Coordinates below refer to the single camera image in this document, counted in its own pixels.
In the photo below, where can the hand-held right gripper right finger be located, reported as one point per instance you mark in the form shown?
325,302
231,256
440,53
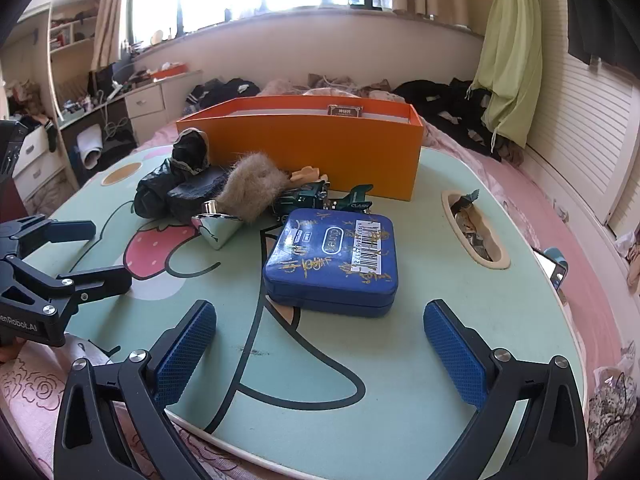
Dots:
452,355

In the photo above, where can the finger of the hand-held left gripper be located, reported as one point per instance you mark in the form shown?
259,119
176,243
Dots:
72,231
105,282

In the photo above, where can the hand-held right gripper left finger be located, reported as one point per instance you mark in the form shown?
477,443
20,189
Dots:
185,355

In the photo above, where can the orange cardboard box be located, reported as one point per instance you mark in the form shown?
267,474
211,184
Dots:
300,145

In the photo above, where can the cartoon print desktop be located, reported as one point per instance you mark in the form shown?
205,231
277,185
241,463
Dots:
400,335

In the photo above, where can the person's left hand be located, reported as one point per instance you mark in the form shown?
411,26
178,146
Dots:
10,352

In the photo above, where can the white drawer cabinet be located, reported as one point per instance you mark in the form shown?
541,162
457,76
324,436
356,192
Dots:
37,160
150,100

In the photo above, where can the white rolled cloth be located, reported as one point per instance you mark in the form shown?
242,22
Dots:
91,147

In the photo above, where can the black sock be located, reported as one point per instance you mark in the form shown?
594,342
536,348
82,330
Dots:
51,135

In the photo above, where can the crumpled wrappers pile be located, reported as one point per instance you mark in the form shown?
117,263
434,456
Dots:
475,235

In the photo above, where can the shiny silver cone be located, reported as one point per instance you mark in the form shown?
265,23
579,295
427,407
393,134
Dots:
217,230

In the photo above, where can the smartphone with blue case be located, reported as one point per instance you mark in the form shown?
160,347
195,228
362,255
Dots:
552,267

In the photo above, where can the crumpled black plastic bag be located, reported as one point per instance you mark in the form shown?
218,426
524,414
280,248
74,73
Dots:
192,150

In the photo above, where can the blue metal tin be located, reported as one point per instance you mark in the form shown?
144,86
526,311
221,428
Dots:
325,270

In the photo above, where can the dark foil wrapper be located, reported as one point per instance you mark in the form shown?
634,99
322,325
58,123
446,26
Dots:
465,200

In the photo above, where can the floral printed bag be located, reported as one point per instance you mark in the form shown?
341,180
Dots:
612,400

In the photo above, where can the brown fur pompom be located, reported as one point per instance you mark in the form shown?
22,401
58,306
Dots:
250,190

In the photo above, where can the small orange box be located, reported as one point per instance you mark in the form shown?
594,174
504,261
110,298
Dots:
170,71

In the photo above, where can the green toy vehicle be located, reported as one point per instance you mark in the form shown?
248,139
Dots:
300,202

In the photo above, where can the white crumpled cloth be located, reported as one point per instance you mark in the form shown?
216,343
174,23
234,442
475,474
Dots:
631,260

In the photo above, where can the dark clothes heap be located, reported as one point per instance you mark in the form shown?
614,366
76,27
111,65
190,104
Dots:
220,92

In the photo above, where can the beige toy figure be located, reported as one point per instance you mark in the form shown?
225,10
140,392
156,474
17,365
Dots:
307,175

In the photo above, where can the black clothing heap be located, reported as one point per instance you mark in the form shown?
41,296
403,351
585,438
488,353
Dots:
445,105

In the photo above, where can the white slatted cabinet door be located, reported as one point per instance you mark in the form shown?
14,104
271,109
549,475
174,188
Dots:
585,135

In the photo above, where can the beige clothes heap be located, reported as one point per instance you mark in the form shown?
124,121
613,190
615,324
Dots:
330,85

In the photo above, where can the light green hanging cloth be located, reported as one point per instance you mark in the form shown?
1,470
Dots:
510,60

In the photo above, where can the dark hanging garment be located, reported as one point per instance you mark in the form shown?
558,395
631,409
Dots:
600,15

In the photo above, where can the white wall shelf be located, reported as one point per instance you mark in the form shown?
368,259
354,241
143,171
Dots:
70,35

